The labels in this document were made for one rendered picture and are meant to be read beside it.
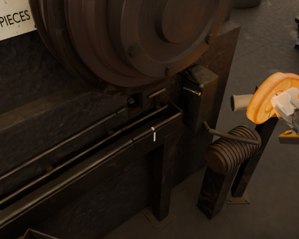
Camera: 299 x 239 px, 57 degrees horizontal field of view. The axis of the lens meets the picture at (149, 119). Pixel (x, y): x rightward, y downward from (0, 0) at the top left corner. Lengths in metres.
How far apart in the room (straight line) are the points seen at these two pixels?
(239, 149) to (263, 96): 0.37
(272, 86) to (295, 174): 1.08
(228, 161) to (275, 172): 0.73
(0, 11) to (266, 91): 0.64
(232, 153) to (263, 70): 1.51
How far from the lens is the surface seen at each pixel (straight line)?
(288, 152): 1.91
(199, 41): 0.65
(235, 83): 2.29
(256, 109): 0.80
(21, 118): 0.74
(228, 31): 1.07
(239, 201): 1.59
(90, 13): 0.51
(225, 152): 1.07
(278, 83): 0.81
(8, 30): 0.65
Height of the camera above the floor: 1.35
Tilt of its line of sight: 45 degrees down
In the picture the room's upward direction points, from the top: straight up
